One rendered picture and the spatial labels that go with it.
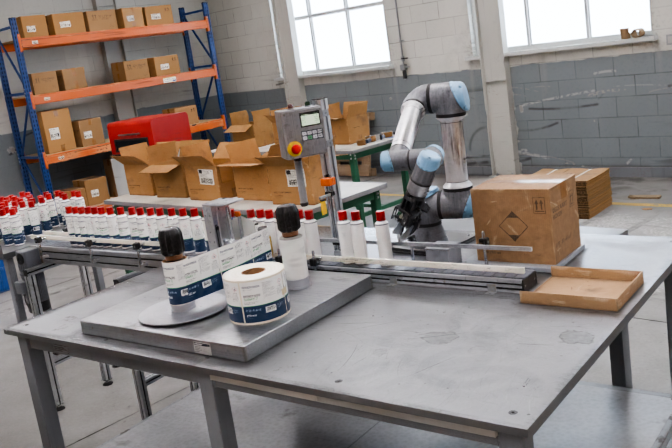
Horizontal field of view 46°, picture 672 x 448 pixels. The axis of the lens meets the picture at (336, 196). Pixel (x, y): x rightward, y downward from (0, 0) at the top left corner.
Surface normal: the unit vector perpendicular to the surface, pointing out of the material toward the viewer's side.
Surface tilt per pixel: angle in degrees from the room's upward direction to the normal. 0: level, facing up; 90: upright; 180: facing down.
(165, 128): 90
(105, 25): 91
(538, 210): 90
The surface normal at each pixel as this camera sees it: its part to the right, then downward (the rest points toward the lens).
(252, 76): -0.68, 0.23
